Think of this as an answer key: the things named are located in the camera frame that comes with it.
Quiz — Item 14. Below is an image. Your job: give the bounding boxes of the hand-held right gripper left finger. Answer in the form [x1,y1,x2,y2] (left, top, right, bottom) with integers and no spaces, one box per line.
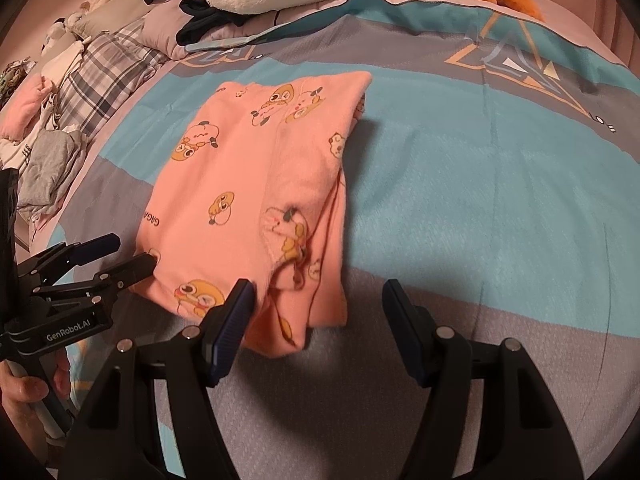
[65,278,257,480]

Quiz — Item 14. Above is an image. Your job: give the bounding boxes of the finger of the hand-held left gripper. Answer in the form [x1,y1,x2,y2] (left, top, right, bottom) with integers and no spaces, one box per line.
[31,252,159,311]
[17,233,122,283]

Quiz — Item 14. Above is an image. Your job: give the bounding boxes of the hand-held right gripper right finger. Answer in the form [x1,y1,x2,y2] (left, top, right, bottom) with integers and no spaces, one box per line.
[381,279,586,480]

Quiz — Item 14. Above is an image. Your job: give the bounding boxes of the pink cartoon print garment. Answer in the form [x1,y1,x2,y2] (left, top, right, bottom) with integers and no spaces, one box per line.
[127,71,373,358]

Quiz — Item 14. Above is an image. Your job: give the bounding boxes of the person's left hand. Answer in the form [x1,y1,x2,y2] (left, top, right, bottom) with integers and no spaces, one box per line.
[0,347,73,461]

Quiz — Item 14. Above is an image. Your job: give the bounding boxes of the grey garment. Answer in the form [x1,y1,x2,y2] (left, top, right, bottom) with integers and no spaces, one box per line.
[17,130,83,213]

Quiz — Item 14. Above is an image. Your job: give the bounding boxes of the blue grey patterned blanket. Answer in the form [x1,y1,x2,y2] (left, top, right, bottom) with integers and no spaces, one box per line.
[30,0,636,480]

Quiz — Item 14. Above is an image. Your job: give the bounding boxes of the plain pink garment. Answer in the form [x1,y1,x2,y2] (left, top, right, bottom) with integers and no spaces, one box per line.
[0,75,53,141]

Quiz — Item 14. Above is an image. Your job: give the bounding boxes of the plaid pillow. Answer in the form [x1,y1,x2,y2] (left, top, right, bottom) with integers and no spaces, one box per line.
[52,20,171,138]

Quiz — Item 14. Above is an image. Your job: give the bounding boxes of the white garment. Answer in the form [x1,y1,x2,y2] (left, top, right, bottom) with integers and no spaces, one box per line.
[40,40,86,83]

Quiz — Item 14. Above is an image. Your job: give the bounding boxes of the small pale plush toys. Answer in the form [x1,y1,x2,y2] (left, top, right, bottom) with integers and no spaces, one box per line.
[42,0,112,56]

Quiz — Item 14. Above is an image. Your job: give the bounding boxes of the grey beige pillow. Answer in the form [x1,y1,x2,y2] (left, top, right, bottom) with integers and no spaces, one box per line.
[75,0,151,36]

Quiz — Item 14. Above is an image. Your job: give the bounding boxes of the dark navy garment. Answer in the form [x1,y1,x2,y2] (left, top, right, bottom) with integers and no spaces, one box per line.
[176,0,261,46]

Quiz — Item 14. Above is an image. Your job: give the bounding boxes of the pink bed sheet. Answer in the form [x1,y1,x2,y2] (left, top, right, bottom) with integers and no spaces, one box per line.
[500,0,626,61]

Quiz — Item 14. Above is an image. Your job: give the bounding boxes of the pink curtain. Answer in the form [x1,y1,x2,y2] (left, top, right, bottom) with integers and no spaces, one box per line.
[590,0,640,76]

